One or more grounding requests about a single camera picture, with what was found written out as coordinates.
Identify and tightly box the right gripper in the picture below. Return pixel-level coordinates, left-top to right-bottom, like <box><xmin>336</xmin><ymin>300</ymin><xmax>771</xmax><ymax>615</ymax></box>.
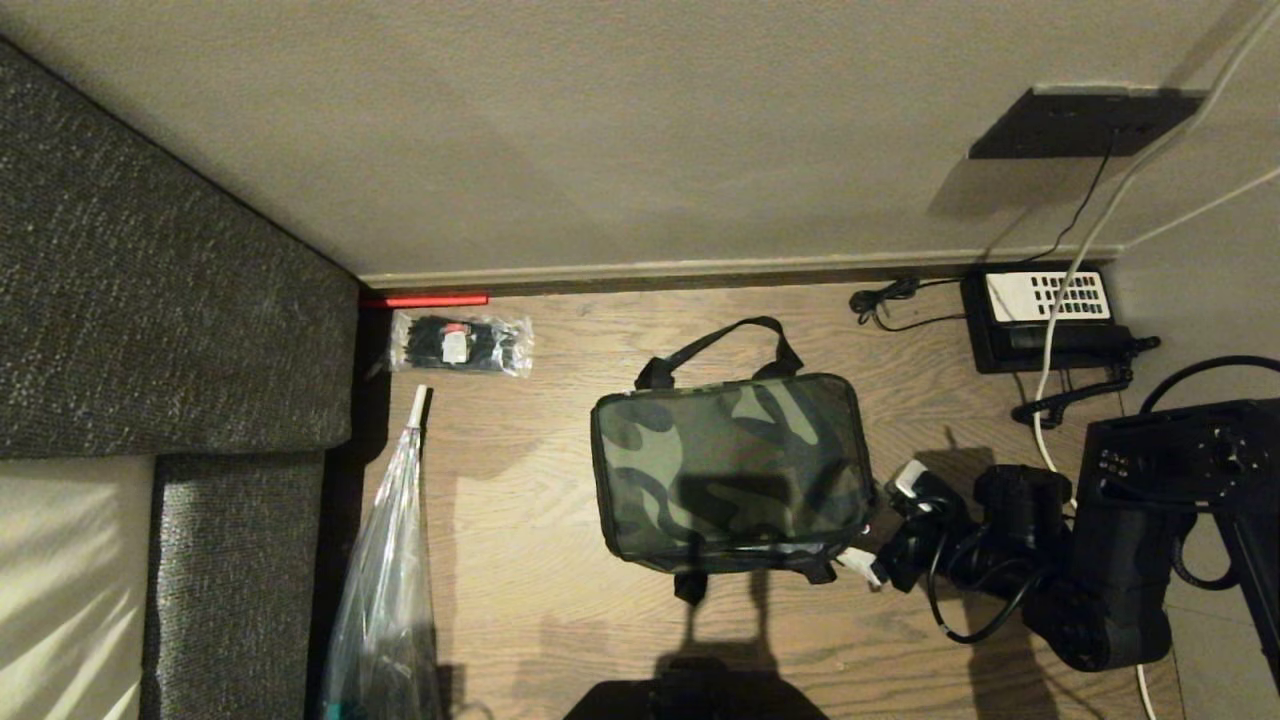
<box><xmin>837</xmin><ymin>484</ymin><xmax>969</xmax><ymax>594</ymax></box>

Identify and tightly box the camouflage bag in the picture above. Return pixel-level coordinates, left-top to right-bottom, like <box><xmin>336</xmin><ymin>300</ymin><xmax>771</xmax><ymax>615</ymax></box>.
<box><xmin>590</xmin><ymin>317</ymin><xmax>880</xmax><ymax>607</ymax></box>

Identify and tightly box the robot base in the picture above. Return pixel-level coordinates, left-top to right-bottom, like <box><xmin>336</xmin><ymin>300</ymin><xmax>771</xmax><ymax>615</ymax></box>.
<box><xmin>563</xmin><ymin>655</ymin><xmax>829</xmax><ymax>720</ymax></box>

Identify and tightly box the clear plastic bag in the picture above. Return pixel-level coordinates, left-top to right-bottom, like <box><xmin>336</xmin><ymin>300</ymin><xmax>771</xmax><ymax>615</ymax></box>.
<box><xmin>318</xmin><ymin>384</ymin><xmax>443</xmax><ymax>720</ymax></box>

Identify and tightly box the black antenna rod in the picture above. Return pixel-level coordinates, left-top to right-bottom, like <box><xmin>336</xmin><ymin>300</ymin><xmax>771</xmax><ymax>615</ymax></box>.
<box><xmin>1010</xmin><ymin>364</ymin><xmax>1137</xmax><ymax>428</ymax></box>

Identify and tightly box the black box with white top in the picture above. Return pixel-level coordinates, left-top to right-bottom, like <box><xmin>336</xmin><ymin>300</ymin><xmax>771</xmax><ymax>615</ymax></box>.
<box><xmin>960</xmin><ymin>267</ymin><xmax>1163</xmax><ymax>376</ymax></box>

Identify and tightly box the wooden baseboard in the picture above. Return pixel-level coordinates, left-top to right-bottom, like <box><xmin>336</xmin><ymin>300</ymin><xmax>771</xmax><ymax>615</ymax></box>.
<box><xmin>357</xmin><ymin>244</ymin><xmax>1123</xmax><ymax>293</ymax></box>

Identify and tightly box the red strip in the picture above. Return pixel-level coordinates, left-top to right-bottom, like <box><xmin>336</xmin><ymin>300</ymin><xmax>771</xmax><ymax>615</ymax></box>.
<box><xmin>361</xmin><ymin>292</ymin><xmax>490</xmax><ymax>308</ymax></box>

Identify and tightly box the grey fabric sofa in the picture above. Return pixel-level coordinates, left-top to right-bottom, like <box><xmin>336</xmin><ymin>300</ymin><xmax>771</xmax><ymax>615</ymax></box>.
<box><xmin>0</xmin><ymin>38</ymin><xmax>362</xmax><ymax>720</ymax></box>

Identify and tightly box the pale sofa cushion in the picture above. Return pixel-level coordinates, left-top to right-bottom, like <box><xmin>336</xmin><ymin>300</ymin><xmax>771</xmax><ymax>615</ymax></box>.
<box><xmin>0</xmin><ymin>455</ymin><xmax>158</xmax><ymax>720</ymax></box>

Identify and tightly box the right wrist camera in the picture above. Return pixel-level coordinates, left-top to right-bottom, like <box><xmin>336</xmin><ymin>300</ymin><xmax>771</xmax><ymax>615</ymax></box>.
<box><xmin>890</xmin><ymin>459</ymin><xmax>941</xmax><ymax>506</ymax></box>

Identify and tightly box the coiled thin black cable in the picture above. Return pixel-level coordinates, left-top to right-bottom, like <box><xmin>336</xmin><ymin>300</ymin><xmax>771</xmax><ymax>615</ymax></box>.
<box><xmin>849</xmin><ymin>277</ymin><xmax>969</xmax><ymax>333</ymax></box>

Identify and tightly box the plastic bag of cable ties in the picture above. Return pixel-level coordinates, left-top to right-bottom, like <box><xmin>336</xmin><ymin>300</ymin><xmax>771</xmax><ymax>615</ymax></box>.
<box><xmin>388</xmin><ymin>309</ymin><xmax>536</xmax><ymax>380</ymax></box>

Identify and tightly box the thin white cable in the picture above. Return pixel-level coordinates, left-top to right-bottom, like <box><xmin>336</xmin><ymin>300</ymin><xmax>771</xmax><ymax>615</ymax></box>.
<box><xmin>1120</xmin><ymin>164</ymin><xmax>1280</xmax><ymax>251</ymax></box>

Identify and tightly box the black wall socket plate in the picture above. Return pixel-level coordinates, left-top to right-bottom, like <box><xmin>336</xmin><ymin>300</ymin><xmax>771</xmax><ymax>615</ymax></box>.
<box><xmin>967</xmin><ymin>87</ymin><xmax>1208</xmax><ymax>161</ymax></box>

